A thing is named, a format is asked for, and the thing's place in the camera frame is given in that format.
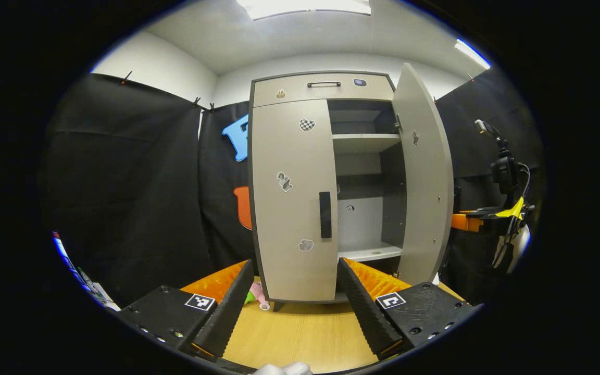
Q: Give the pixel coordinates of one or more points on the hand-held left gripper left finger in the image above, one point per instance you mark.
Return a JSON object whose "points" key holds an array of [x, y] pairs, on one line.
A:
{"points": [[227, 312]]}

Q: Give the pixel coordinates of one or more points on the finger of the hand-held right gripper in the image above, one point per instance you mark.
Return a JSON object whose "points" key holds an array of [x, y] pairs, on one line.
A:
{"points": [[466, 222]]}

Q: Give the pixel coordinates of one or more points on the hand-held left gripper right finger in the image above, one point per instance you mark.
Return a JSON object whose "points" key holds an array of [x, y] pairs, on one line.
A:
{"points": [[362, 312]]}

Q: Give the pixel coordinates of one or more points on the grey cabinet door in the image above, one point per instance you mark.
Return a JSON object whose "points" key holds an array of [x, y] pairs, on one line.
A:
{"points": [[425, 182], [279, 219]]}

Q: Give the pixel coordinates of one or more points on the grey double-door shoe cabinet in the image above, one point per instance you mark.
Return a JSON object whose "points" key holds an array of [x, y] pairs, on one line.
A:
{"points": [[321, 95]]}

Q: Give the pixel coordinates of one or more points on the white cabinet shelf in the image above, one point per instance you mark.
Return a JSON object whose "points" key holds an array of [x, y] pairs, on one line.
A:
{"points": [[365, 140], [367, 253]]}

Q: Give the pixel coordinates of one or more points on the pink and green toy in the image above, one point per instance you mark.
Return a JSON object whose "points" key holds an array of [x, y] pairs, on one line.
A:
{"points": [[258, 297]]}

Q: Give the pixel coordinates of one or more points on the narrow ceiling light panel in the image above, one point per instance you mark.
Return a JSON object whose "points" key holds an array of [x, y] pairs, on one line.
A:
{"points": [[472, 53]]}

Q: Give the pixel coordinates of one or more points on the colourful printed sheets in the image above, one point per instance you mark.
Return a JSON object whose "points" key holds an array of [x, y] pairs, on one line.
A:
{"points": [[89, 284]]}

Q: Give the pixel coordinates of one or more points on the black backdrop cloth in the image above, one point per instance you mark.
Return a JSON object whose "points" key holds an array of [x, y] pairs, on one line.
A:
{"points": [[123, 182]]}

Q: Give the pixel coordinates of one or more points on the wide ceiling light panel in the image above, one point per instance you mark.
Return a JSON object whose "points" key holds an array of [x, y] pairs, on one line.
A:
{"points": [[305, 8]]}

